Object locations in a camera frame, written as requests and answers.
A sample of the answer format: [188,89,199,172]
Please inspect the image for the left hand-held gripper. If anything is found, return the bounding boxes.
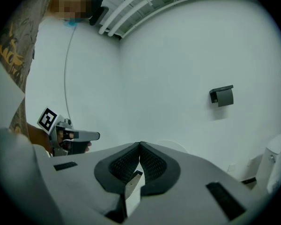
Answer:
[37,106,101,158]

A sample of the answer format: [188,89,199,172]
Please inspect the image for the white smart toilet closed lid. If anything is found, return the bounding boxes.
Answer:
[238,132,281,196]

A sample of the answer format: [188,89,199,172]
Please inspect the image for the cream trousers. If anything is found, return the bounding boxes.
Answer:
[0,52,52,225]

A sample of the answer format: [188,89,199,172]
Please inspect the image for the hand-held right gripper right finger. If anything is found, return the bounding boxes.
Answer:
[128,141,269,225]

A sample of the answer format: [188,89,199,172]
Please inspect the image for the thin grey wall cable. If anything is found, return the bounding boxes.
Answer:
[63,24,78,126]

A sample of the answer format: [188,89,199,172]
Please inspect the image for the grey printed t-shirt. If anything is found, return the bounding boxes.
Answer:
[0,0,54,135]

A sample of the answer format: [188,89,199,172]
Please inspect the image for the person's left forearm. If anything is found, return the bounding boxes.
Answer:
[27,122,54,154]

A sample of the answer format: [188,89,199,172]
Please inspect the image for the black head-worn camera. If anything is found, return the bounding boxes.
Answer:
[88,0,110,27]

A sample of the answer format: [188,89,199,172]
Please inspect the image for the person's head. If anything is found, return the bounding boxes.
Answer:
[49,0,94,21]

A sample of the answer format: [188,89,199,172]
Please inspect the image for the person's left hand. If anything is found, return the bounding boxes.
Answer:
[57,129,93,153]

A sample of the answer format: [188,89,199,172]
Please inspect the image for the metal cable tray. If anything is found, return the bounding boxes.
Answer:
[119,0,256,39]

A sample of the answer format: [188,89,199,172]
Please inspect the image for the white ceiling pipe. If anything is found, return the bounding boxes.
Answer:
[98,0,153,35]
[107,0,192,38]

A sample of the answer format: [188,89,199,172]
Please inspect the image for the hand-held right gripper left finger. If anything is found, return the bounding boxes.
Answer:
[33,141,141,225]

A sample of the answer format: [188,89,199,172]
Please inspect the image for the black paper holder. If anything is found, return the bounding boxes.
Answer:
[209,84,235,108]

